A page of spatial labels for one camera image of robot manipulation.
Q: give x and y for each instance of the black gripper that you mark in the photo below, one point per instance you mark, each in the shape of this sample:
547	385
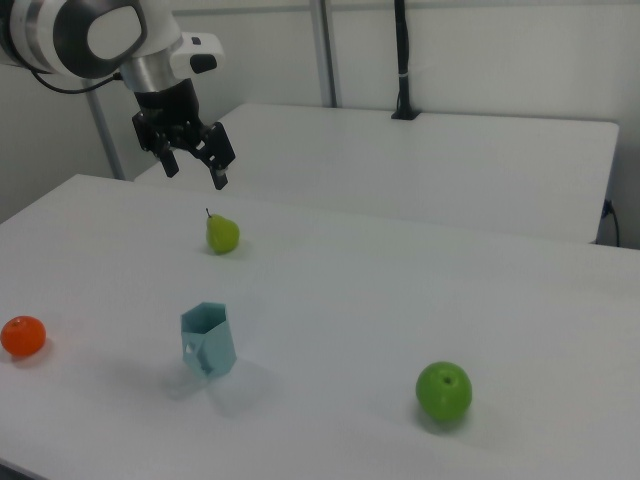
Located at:
170	117

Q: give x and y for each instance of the light blue faceted mug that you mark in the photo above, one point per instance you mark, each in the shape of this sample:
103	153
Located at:
212	345

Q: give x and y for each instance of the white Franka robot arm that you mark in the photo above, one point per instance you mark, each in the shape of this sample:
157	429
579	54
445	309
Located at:
80	35

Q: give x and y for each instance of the yellow-green pear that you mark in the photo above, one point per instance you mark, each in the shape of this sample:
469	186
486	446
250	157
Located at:
223	236

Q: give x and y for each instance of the white side table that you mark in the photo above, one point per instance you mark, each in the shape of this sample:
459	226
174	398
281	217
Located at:
425	165

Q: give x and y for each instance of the orange mandarin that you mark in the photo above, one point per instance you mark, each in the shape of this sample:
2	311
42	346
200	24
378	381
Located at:
22	336

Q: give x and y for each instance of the green apple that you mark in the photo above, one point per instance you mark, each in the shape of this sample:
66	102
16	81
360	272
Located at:
444	391

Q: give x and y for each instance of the white partition frame post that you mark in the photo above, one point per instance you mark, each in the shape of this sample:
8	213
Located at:
327	50
106	135

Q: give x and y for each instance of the black camera pole with base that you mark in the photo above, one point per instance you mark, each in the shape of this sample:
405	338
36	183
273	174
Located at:
403	70

